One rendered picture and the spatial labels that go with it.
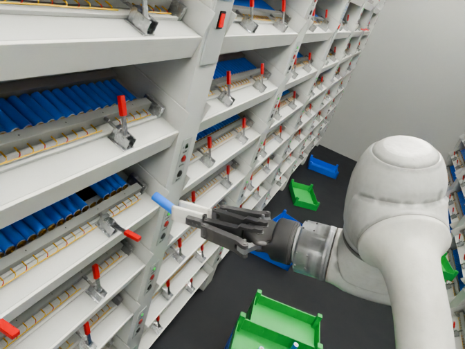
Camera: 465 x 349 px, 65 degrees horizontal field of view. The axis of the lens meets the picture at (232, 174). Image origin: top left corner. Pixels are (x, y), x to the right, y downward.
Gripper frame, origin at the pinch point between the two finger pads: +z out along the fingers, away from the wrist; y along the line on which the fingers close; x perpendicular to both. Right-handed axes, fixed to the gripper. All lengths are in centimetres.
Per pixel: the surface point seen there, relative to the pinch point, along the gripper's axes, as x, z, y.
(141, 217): 8.3, 15.9, -5.6
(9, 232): 1.1, 24.6, 18.8
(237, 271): 101, 28, -109
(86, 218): 3.3, 19.7, 6.6
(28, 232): 1.9, 23.0, 16.5
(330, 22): -35, 5, -153
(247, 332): 67, -2, -40
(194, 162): 6.0, 19.4, -36.2
